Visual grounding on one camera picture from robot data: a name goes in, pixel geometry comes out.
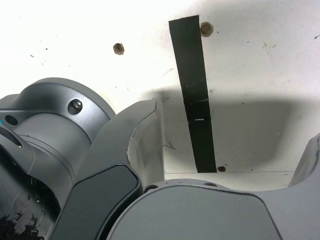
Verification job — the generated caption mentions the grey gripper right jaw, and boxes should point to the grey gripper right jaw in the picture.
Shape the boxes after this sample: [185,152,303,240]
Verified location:
[106,132,320,240]

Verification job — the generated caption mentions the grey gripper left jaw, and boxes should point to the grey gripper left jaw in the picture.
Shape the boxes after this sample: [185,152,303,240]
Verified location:
[51,99,166,240]

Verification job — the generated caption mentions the black tape strip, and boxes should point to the black tape strip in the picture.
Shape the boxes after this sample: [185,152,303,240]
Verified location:
[168,15,218,174]

